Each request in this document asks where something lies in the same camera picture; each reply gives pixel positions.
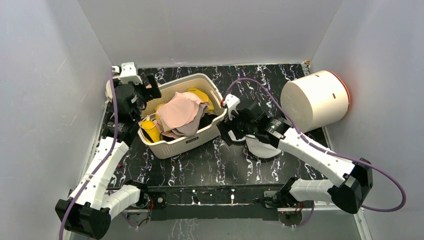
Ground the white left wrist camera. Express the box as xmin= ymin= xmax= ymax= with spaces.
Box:
xmin=112 ymin=62 xmax=143 ymax=85

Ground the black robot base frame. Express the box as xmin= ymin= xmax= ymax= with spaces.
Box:
xmin=125 ymin=184 xmax=305 ymax=225

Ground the yellow padded cup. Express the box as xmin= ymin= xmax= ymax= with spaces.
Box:
xmin=140 ymin=120 xmax=163 ymax=143

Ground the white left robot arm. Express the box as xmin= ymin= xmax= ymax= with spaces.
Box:
xmin=55 ymin=73 xmax=162 ymax=240

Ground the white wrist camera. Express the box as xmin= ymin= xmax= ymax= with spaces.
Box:
xmin=221 ymin=94 xmax=240 ymax=121
xmin=112 ymin=62 xmax=143 ymax=85

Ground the black garment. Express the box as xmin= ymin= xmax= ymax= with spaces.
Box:
xmin=198 ymin=113 xmax=218 ymax=130

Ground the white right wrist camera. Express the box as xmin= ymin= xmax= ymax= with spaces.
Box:
xmin=221 ymin=94 xmax=240 ymax=121

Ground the pink garment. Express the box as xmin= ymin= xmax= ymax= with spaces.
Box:
xmin=153 ymin=119 xmax=182 ymax=139

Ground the white mesh bag blue zipper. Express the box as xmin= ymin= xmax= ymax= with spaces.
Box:
xmin=228 ymin=130 xmax=283 ymax=159

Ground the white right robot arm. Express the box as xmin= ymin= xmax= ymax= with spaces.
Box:
xmin=217 ymin=98 xmax=373 ymax=214

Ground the yellow bra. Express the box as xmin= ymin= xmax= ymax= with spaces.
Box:
xmin=155 ymin=87 xmax=215 ymax=114

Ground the white cylindrical drum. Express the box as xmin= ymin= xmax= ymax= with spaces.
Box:
xmin=280 ymin=70 xmax=351 ymax=133

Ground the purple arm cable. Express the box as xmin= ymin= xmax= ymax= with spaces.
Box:
xmin=58 ymin=66 xmax=133 ymax=240
xmin=223 ymin=78 xmax=407 ymax=213

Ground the aluminium rail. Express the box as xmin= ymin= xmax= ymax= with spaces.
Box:
xmin=64 ymin=189 xmax=374 ymax=240

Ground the cream plastic laundry basket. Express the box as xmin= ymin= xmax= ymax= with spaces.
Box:
xmin=138 ymin=73 xmax=227 ymax=159

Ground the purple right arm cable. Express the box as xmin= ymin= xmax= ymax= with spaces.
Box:
xmin=223 ymin=78 xmax=407 ymax=213

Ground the round beige mesh laundry bag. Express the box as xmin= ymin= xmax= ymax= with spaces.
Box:
xmin=105 ymin=80 xmax=113 ymax=103

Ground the brown bra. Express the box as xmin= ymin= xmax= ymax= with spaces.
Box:
xmin=155 ymin=103 xmax=207 ymax=137

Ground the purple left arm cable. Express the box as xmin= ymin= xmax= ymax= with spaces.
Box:
xmin=58 ymin=66 xmax=133 ymax=240

